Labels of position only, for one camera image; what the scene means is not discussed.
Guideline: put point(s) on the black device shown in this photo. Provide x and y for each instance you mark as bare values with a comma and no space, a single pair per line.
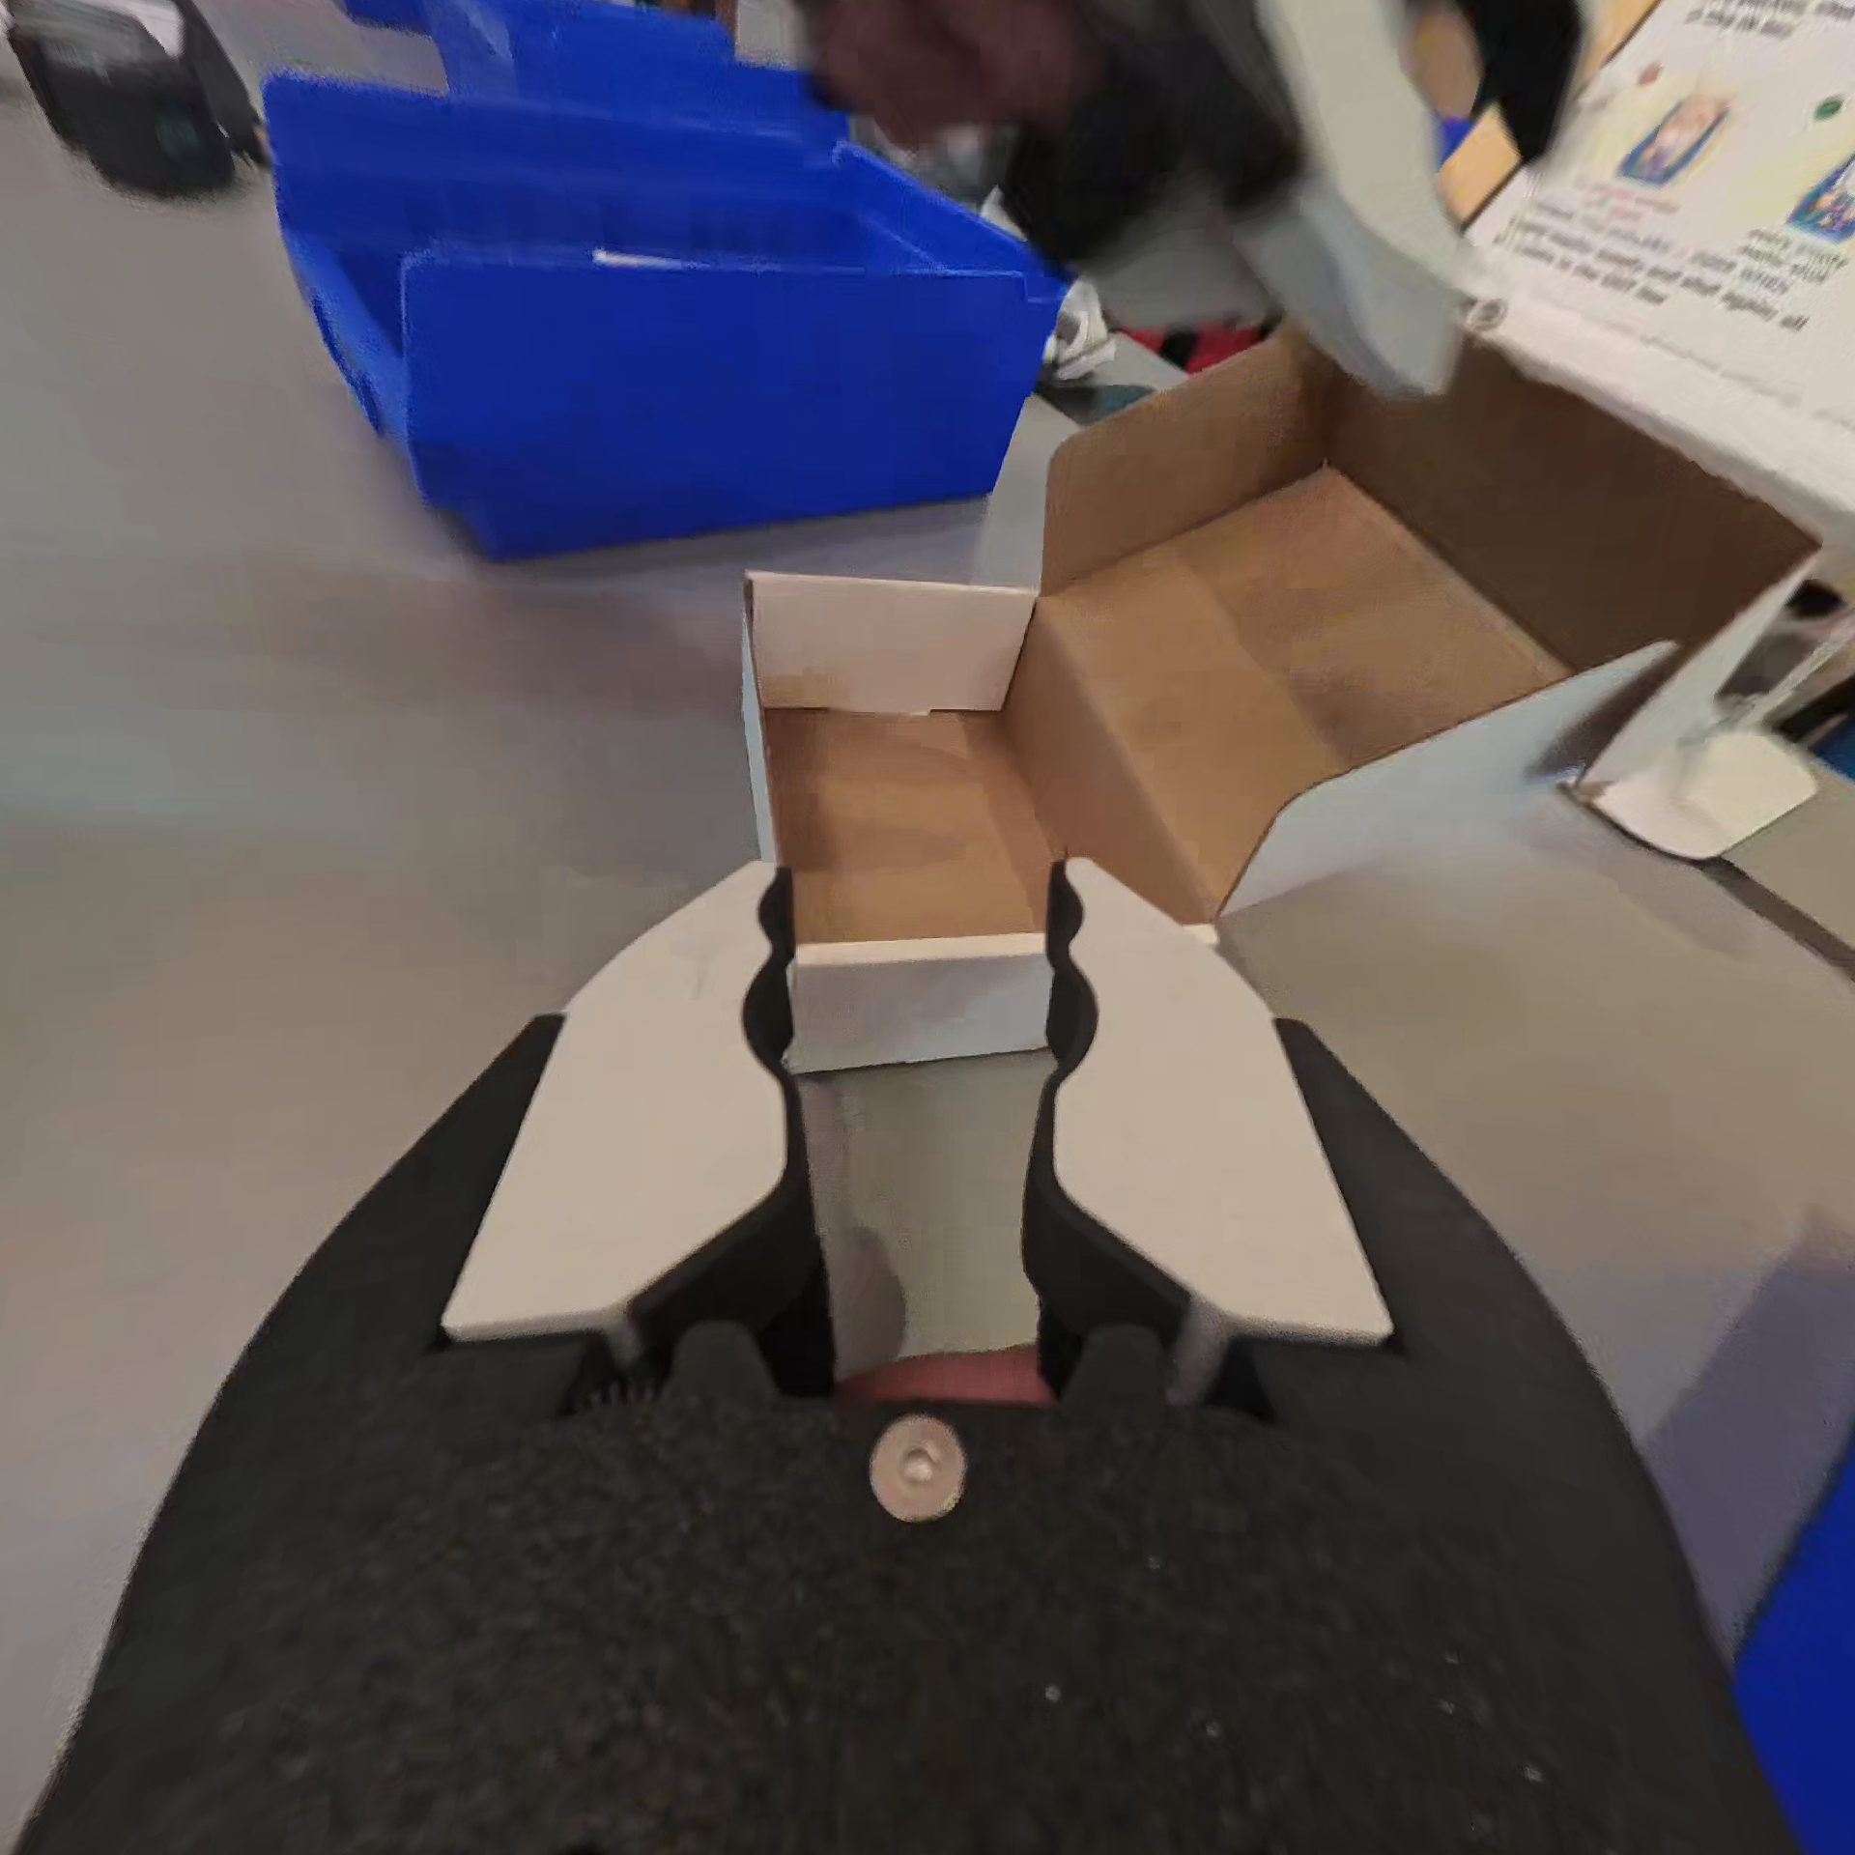
133,100

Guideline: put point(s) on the white stand base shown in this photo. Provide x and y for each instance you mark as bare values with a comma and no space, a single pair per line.
1721,793

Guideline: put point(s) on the white cardboard box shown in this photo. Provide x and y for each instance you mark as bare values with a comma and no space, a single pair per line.
1226,648

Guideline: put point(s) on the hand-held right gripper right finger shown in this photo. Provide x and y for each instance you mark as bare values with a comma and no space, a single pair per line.
1224,1147

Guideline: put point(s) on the printed instruction sheet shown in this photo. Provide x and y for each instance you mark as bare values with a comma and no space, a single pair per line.
1717,223

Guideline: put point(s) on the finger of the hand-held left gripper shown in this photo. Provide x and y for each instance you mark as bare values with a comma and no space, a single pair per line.
1378,223

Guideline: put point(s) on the red object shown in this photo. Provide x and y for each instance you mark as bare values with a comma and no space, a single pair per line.
1187,349

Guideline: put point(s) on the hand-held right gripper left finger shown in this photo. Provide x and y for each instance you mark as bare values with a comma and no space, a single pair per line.
641,1147

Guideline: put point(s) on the blue plastic bin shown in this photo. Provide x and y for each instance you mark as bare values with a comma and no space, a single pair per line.
645,404
626,72
1806,1734

